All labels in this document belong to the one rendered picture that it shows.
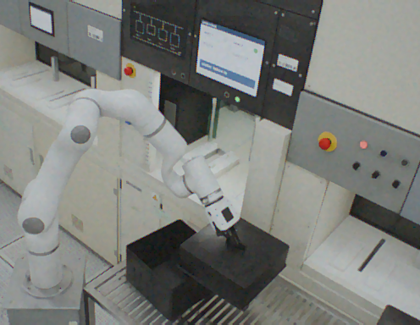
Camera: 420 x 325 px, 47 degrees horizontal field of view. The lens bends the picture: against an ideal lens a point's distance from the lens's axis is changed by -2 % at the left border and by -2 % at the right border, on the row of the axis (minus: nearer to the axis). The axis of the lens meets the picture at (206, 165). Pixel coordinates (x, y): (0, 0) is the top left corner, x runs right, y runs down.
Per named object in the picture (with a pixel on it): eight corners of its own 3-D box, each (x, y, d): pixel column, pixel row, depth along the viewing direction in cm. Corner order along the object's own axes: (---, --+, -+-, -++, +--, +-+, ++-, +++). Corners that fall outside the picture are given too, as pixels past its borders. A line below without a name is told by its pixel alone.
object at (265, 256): (174, 266, 176) (176, 239, 168) (223, 228, 196) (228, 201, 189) (240, 311, 161) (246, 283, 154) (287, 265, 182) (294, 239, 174)
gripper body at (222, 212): (210, 201, 165) (225, 231, 166) (228, 189, 172) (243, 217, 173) (196, 206, 171) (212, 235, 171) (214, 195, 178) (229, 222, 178)
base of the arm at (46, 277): (17, 298, 180) (10, 262, 170) (26, 261, 195) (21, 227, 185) (69, 298, 183) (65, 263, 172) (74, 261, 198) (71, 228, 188)
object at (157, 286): (177, 248, 211) (179, 217, 202) (223, 287, 196) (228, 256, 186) (124, 277, 194) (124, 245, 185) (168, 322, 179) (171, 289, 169)
